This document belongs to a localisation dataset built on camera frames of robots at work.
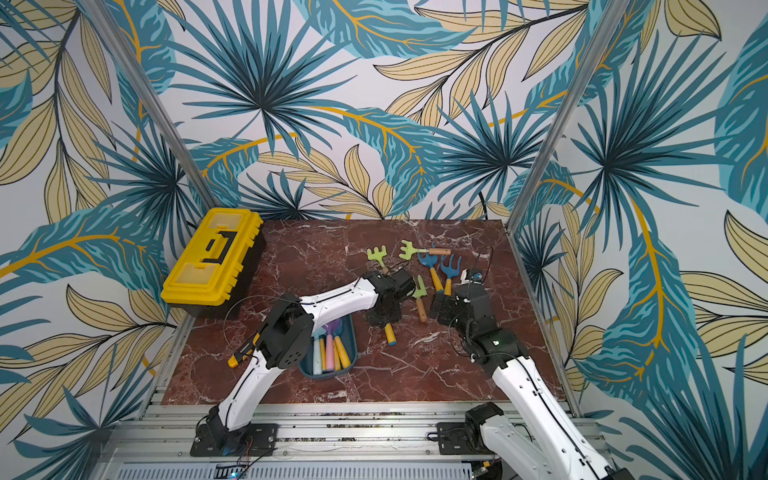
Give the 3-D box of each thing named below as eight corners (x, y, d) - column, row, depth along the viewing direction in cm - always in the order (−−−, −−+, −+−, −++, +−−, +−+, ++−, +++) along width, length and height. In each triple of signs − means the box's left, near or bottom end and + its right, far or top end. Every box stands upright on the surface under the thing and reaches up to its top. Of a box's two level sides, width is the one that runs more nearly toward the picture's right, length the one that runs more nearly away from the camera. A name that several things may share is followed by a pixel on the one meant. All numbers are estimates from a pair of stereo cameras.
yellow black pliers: (228, 365, 87) (225, 362, 85) (258, 334, 93) (255, 331, 91) (235, 371, 86) (232, 369, 84) (265, 339, 92) (263, 337, 90)
